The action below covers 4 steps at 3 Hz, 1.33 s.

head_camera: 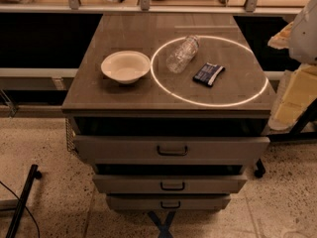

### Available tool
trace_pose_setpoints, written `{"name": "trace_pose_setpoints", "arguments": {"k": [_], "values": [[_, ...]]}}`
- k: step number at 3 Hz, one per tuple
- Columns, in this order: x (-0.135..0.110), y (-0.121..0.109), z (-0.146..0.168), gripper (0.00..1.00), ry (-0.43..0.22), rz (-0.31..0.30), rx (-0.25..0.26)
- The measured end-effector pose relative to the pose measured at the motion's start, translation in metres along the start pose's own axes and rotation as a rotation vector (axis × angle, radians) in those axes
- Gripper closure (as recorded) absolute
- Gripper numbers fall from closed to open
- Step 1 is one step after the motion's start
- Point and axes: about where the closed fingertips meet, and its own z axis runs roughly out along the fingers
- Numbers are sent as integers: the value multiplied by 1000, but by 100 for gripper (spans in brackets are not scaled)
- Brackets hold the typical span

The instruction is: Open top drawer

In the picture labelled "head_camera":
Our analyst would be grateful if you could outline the grey top drawer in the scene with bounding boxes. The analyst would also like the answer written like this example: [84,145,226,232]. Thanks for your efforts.
[74,136,269,165]

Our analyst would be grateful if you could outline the grey drawer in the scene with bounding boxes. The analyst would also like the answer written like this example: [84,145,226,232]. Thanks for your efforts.
[93,175,247,194]
[74,136,269,165]
[106,194,231,210]

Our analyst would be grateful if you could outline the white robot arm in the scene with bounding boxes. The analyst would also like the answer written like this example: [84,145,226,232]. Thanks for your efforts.
[289,0,317,64]

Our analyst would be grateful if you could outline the grey middle drawer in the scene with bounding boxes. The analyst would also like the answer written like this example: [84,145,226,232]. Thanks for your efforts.
[93,175,247,194]

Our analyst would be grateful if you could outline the grey bottom drawer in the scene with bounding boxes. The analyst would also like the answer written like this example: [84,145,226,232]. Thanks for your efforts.
[106,194,231,210]

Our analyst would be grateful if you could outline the white bowl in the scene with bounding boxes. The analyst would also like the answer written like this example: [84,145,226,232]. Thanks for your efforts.
[101,51,151,84]

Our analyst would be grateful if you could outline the dark blue snack packet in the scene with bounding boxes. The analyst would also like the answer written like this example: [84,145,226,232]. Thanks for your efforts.
[192,62,225,87]

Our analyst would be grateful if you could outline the clear plastic water bottle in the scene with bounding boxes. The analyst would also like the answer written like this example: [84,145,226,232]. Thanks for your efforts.
[166,35,200,73]

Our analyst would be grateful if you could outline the black caster wheel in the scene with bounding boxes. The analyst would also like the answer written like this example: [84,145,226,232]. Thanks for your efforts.
[254,159,265,179]

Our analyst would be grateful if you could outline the blue cross floor tape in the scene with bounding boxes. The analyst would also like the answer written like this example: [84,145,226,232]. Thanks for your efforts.
[148,211,175,238]

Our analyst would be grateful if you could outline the black metal stand leg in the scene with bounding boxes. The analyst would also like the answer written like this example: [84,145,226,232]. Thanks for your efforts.
[6,165,42,238]

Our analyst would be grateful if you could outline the wire mesh basket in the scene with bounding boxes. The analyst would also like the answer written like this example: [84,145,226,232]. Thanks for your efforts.
[65,119,76,153]

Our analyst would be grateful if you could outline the metal railing frame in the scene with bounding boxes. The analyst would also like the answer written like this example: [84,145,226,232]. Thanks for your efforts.
[0,0,317,117]

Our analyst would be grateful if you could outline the black cable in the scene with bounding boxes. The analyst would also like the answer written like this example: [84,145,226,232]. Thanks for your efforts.
[0,180,42,238]

